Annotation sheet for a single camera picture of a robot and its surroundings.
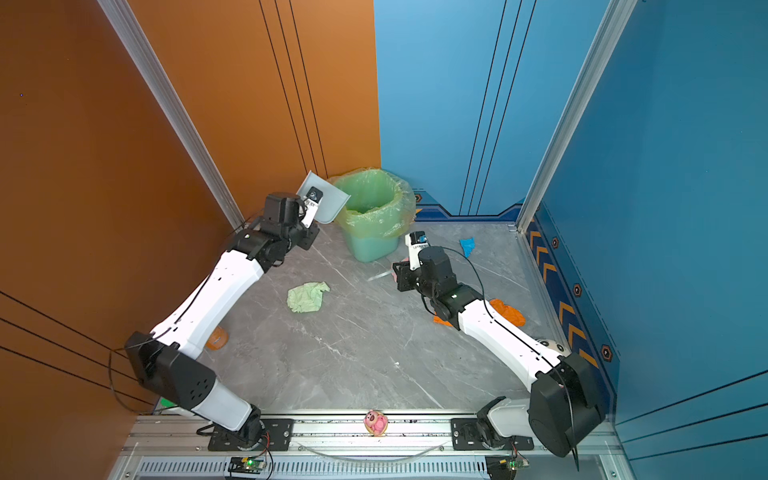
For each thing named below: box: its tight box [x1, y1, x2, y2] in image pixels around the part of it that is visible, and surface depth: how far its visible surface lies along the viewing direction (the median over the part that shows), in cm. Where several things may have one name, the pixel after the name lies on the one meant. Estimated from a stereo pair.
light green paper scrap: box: [287, 281, 330, 313], surface depth 99 cm
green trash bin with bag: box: [328, 167, 416, 263], surface depth 98 cm
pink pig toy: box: [364, 409, 389, 437], surface depth 75 cm
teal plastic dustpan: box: [296, 170, 351, 225], surface depth 82 cm
